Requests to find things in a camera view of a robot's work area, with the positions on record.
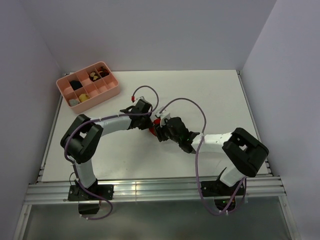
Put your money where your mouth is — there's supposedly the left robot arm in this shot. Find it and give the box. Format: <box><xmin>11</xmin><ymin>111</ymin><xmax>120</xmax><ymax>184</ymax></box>
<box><xmin>60</xmin><ymin>97</ymin><xmax>153</xmax><ymax>200</ymax></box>

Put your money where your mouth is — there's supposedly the yellow rolled sock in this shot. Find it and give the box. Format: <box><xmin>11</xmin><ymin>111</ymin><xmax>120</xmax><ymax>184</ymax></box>
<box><xmin>78</xmin><ymin>93</ymin><xmax>90</xmax><ymax>103</ymax></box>

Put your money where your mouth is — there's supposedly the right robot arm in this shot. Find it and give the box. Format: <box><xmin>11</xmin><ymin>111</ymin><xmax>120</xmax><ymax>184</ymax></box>
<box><xmin>150</xmin><ymin>117</ymin><xmax>270</xmax><ymax>195</ymax></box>

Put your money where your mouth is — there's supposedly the grey rolled sock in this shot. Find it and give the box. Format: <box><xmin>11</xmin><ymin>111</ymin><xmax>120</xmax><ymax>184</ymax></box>
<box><xmin>68</xmin><ymin>99</ymin><xmax>79</xmax><ymax>107</ymax></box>

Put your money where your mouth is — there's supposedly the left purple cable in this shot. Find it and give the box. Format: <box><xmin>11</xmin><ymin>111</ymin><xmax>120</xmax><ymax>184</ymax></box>
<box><xmin>64</xmin><ymin>85</ymin><xmax>161</xmax><ymax>221</ymax></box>

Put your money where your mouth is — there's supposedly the pink plastic divided organizer box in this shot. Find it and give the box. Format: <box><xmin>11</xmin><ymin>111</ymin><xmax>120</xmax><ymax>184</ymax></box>
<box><xmin>56</xmin><ymin>61</ymin><xmax>121</xmax><ymax>114</ymax></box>

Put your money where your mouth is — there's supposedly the black rolled sock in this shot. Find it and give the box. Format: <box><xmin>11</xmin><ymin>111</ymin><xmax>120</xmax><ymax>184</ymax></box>
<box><xmin>69</xmin><ymin>80</ymin><xmax>83</xmax><ymax>91</ymax></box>

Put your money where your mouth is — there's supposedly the aluminium front frame rail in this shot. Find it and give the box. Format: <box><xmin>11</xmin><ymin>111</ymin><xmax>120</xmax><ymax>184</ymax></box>
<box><xmin>23</xmin><ymin>175</ymin><xmax>286</xmax><ymax>205</ymax></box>

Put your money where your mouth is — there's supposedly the red Santa sock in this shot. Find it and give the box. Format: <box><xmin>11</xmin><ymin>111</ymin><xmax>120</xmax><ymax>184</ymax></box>
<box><xmin>149</xmin><ymin>118</ymin><xmax>162</xmax><ymax>137</ymax></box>

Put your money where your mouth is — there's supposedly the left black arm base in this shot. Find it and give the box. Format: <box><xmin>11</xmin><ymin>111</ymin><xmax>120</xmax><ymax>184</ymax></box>
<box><xmin>67</xmin><ymin>184</ymin><xmax>114</xmax><ymax>220</ymax></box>

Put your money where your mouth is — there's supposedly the dark red-black rolled sock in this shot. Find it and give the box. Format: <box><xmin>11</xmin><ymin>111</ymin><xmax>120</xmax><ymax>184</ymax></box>
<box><xmin>98</xmin><ymin>66</ymin><xmax>110</xmax><ymax>78</ymax></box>

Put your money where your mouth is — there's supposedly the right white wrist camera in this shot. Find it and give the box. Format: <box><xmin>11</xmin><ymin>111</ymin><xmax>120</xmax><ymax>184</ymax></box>
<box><xmin>155</xmin><ymin>107</ymin><xmax>171</xmax><ymax>127</ymax></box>

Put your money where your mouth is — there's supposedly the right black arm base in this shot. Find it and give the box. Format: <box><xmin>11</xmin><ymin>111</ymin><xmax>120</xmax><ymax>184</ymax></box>
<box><xmin>200</xmin><ymin>178</ymin><xmax>247</xmax><ymax>213</ymax></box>

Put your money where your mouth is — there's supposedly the brown and cream rolled sock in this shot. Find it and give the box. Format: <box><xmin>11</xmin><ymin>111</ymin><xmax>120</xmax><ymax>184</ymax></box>
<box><xmin>89</xmin><ymin>71</ymin><xmax>101</xmax><ymax>82</ymax></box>

